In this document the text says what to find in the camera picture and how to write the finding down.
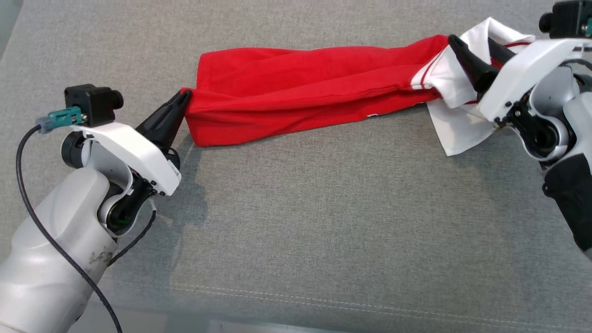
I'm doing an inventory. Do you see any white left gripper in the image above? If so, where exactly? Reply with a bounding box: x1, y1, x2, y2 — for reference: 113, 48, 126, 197
74, 89, 193, 197

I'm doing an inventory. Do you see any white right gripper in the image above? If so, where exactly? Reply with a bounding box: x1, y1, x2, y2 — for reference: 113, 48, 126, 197
447, 34, 592, 124

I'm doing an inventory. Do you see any red shirt with white sleeves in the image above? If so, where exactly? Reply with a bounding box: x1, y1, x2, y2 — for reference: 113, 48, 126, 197
181, 17, 537, 157

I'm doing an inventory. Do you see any black cable with teal connector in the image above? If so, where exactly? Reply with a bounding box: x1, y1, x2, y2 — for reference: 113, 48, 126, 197
15, 106, 123, 333

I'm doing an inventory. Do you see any black braided cable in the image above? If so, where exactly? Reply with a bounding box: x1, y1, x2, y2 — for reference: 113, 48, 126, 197
105, 198, 158, 269

